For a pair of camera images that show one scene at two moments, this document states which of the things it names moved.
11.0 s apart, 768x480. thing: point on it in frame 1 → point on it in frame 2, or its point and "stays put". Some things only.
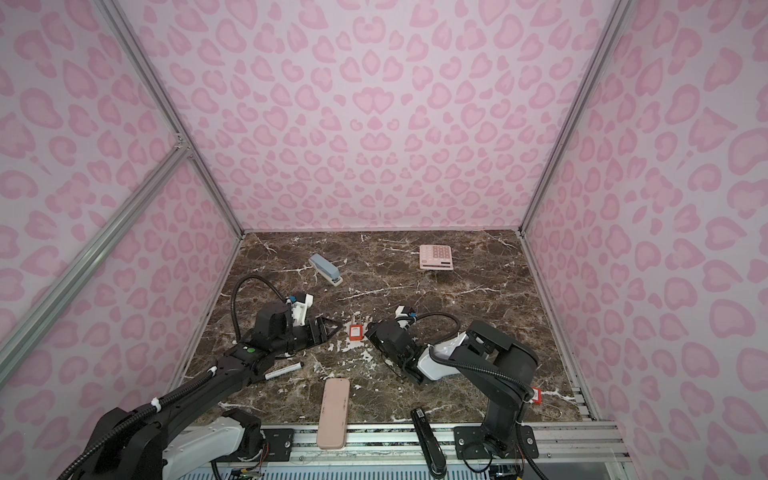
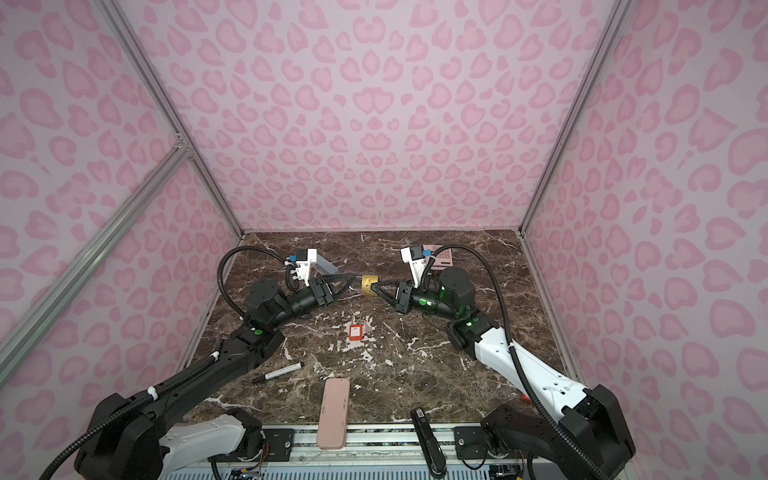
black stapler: x=429 y=444 stays put
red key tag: x=356 y=332 stays put
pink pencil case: x=333 y=417 stays put
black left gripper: x=322 y=337 → x=316 y=285
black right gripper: x=374 y=335 → x=404 y=302
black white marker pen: x=284 y=370 stays put
